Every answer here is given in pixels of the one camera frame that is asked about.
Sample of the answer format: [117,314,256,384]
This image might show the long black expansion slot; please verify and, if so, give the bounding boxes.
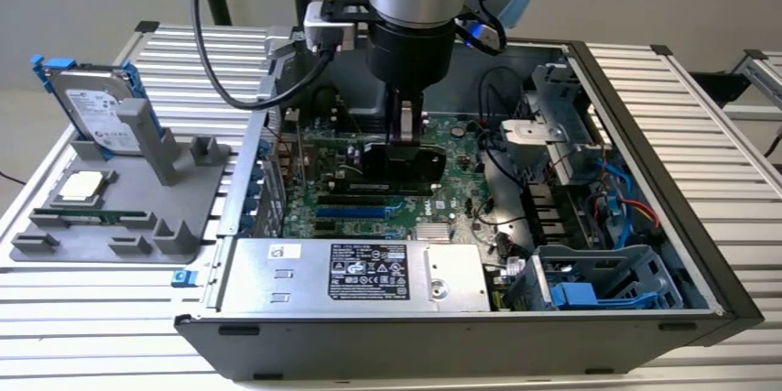
[315,195,392,208]

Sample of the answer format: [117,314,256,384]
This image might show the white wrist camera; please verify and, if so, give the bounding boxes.
[303,0,356,51]

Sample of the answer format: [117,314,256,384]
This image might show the silver power supply unit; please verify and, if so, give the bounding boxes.
[216,237,495,315]

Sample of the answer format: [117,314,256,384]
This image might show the black RAM slot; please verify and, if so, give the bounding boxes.
[324,188,439,197]
[324,182,439,190]

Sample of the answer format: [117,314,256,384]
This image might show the grey plastic disk bay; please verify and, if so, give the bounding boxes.
[506,244,687,313]

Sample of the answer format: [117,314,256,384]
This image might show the blue expansion slot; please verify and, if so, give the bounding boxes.
[313,206,394,220]

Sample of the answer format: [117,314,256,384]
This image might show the blue data wire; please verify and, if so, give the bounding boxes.
[590,156,648,250]

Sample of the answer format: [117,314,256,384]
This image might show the blue plastic bay block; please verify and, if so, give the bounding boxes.
[548,281,600,310]

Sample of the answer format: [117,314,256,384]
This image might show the green RAM stick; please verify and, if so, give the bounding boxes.
[31,207,152,226]

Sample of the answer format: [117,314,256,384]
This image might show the grey parts rack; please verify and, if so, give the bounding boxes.
[9,97,237,264]

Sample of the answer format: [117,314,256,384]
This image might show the black wrist connector cable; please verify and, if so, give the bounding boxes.
[470,0,510,56]

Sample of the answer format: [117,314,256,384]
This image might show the black open PC case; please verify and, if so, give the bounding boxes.
[173,27,765,383]

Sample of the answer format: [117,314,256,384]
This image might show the red data wire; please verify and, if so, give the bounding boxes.
[619,197,662,228]

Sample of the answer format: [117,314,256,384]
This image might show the black looped power cable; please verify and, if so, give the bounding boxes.
[478,65,528,154]

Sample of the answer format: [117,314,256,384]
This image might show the neighbouring metal slat table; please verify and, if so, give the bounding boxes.
[719,49,782,122]

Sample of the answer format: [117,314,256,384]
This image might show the hard disk in blue carrier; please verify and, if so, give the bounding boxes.
[28,55,165,157]

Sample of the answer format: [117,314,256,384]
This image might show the black labelled RAM stick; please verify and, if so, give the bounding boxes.
[332,181,432,194]

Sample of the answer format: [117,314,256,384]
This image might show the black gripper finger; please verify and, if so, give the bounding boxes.
[384,85,428,147]

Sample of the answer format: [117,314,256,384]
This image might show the silver CPU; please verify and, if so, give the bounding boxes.
[51,169,123,210]

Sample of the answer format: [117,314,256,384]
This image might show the black camera cable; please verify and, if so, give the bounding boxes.
[189,0,338,111]

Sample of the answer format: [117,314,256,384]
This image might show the small silver heatsink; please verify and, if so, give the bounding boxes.
[414,221,456,244]

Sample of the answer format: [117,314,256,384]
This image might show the graphics card with black cooler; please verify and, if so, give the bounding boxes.
[281,105,446,185]

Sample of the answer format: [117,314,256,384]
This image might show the green motherboard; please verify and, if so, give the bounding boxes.
[268,109,498,245]

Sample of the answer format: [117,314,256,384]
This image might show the metal drive cage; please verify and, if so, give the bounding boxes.
[498,63,615,187]

